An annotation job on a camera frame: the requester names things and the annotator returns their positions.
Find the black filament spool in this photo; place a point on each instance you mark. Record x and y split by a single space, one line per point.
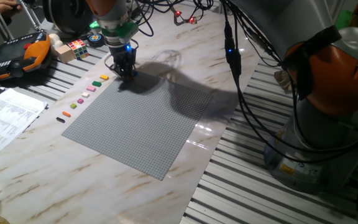
67 15

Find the green cloth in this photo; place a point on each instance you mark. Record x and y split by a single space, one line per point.
343 19

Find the green Lego brick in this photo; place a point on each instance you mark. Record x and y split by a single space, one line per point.
96 83

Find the green wrist mount plate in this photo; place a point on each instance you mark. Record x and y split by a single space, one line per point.
126 31

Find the pink Lego brick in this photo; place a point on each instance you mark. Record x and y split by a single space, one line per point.
91 88

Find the thin metal rod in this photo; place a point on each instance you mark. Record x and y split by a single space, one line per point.
31 17

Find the shiny metal bracket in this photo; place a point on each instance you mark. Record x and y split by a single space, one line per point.
281 81

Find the person's hand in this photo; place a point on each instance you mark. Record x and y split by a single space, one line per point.
6 6

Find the thin orange Lego brick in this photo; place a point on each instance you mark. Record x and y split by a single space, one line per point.
66 114

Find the Rubik's cube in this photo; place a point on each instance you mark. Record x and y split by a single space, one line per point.
78 49

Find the printed paper sheet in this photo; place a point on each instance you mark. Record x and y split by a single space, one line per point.
5 121

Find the yellow Lego brick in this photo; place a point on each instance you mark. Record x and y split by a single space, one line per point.
104 77

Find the small lime Lego brick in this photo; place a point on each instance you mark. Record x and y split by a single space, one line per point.
73 106

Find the grey Lego baseplate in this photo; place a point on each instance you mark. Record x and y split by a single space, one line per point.
129 127

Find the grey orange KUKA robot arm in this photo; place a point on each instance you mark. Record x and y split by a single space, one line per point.
291 18

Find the marble pattern mat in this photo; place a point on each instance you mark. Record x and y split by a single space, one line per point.
73 174

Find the plain wooden cube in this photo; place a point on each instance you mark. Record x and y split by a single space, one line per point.
64 53

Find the white Lego brick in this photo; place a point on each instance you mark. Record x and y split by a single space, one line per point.
85 94

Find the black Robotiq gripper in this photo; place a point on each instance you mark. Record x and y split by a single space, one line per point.
123 57

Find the small magenta Lego brick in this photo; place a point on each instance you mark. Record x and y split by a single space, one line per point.
80 100

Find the black round puck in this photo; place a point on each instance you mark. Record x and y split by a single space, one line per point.
94 39

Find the thin black Lego brick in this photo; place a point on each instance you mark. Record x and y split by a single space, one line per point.
60 119

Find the black orange teach pendant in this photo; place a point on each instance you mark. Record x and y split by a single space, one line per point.
14 56

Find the white rounded figurine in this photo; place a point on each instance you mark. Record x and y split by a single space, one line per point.
54 39

